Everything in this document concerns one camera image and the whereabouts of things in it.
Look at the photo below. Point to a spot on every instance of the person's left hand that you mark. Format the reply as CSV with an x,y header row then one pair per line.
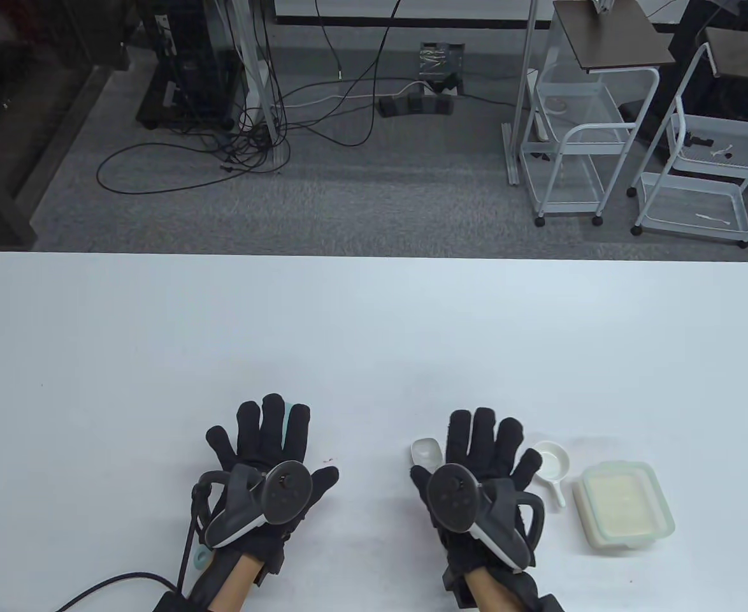
x,y
266,433

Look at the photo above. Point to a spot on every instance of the clear lid with green rim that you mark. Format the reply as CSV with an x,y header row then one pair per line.
x,y
666,510

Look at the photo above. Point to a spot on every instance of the small white plastic piece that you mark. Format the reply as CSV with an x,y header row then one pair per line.
x,y
724,152

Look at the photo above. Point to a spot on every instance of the black floor box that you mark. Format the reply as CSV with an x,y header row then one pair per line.
x,y
441,60

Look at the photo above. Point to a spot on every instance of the black and white right controller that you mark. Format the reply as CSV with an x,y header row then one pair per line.
x,y
453,497

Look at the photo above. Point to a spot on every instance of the clear plastic sugar container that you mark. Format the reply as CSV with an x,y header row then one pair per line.
x,y
581,510

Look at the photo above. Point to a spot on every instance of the teal dessert spatula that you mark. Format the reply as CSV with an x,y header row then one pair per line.
x,y
292,411

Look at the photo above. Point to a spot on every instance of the black and white controller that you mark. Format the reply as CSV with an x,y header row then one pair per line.
x,y
288,491
453,497

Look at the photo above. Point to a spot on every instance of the black computer rack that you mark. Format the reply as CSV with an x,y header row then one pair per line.
x,y
189,64

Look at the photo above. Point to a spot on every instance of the person's right forearm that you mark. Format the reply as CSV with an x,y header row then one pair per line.
x,y
485,593

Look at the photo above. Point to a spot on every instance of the person's right hand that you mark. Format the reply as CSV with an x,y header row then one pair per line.
x,y
476,440

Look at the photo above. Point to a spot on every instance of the silver aluminium frame leg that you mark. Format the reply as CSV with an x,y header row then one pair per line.
x,y
276,150
513,166

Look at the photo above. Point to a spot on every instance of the white sugar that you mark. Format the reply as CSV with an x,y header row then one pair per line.
x,y
622,507

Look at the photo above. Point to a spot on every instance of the white coffee spoon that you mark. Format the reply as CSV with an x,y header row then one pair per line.
x,y
425,451

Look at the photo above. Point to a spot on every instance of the dark glass partition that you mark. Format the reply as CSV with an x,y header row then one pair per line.
x,y
4,127

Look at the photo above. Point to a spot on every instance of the black and white left controller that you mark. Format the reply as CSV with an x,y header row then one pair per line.
x,y
288,491

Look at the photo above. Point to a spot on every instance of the person's left forearm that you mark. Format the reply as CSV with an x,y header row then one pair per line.
x,y
234,586

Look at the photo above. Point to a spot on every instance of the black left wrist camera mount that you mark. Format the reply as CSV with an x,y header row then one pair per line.
x,y
173,602

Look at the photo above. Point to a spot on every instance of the white cart with brown top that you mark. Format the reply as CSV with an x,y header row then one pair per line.
x,y
743,54
616,35

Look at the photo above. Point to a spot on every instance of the black bracket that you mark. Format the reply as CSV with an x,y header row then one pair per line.
x,y
702,140

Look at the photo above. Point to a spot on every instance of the black power strip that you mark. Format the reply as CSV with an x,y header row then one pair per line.
x,y
412,105

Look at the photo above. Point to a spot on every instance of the thin white stick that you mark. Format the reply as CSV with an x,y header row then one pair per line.
x,y
712,218

